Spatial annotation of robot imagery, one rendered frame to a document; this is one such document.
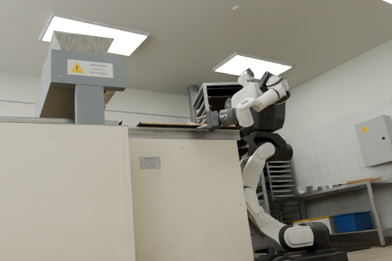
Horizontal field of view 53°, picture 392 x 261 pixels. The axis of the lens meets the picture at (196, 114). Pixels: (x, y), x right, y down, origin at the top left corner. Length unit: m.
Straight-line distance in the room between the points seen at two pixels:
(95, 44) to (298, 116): 6.22
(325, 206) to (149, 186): 5.75
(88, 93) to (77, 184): 0.40
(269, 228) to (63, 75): 1.41
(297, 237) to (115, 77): 1.37
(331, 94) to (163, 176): 5.72
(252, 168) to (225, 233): 0.48
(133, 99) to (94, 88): 5.15
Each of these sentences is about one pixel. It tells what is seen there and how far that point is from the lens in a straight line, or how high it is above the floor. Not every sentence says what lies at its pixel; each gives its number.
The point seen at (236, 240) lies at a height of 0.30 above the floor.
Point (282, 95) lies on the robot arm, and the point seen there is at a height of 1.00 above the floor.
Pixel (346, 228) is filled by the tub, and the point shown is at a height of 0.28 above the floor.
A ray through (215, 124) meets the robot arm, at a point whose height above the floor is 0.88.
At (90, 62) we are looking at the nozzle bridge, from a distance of 1.86.
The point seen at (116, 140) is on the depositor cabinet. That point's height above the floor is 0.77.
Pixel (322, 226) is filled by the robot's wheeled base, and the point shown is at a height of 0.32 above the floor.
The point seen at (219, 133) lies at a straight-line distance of 2.21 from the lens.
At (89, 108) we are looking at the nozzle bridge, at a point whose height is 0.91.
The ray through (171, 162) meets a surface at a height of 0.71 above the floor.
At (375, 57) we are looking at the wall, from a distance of 7.06.
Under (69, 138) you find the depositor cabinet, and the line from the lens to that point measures 1.71.
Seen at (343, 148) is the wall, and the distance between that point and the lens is 7.21.
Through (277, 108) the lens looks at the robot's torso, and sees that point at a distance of 2.58.
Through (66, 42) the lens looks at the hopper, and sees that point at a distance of 1.99.
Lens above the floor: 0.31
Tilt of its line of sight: 18 degrees up
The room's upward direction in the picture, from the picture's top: 7 degrees counter-clockwise
